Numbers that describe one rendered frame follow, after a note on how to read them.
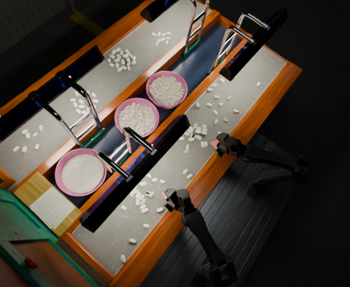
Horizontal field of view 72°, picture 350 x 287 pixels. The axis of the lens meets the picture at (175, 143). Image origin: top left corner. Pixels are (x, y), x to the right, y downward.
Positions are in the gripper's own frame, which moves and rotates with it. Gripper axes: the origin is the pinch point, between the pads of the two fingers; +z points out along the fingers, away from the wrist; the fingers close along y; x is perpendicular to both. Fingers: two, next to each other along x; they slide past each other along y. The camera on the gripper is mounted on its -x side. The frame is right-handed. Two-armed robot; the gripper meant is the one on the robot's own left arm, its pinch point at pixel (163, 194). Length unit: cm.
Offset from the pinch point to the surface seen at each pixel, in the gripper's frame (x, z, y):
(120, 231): 2.7, 8.7, 27.6
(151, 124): -16.4, 29.5, -28.2
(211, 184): 14.6, -9.1, -22.5
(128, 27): -59, 74, -72
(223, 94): -3, 14, -77
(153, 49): -41, 58, -72
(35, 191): -30, 41, 41
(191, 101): -13, 22, -57
